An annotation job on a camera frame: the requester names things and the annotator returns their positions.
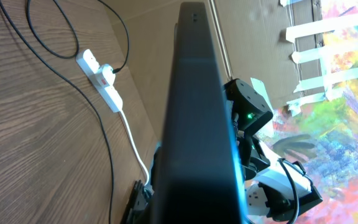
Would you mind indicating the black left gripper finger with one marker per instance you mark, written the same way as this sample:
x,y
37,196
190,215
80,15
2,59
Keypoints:
x,y
138,207

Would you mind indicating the Samsung Galaxy smartphone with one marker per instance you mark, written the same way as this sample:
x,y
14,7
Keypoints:
x,y
199,176

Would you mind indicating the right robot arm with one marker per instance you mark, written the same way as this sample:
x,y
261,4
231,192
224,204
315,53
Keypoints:
x,y
281,190

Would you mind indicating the white USB charger plug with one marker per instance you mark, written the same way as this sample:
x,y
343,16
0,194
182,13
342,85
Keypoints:
x,y
105,76

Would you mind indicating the white power strip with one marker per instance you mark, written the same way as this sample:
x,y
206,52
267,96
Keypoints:
x,y
89,65

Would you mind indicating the colourful painted panel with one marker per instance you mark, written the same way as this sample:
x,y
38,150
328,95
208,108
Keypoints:
x,y
315,104

